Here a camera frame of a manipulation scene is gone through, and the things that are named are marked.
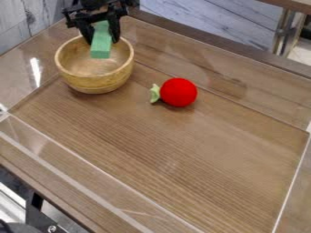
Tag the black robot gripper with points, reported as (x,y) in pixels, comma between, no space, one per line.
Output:
(86,12)

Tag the green rectangular block stick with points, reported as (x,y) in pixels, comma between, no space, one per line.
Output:
(102,41)

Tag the light wooden bowl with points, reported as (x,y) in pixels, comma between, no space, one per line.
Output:
(90,75)

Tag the red toy tomato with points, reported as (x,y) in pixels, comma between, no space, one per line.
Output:
(178,92)

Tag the metal table leg background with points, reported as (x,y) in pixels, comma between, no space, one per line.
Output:
(288,33)

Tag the clear acrylic tray barrier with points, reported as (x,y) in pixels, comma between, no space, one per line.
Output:
(134,167)

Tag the black table frame bracket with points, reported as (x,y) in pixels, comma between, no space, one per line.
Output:
(37,218)

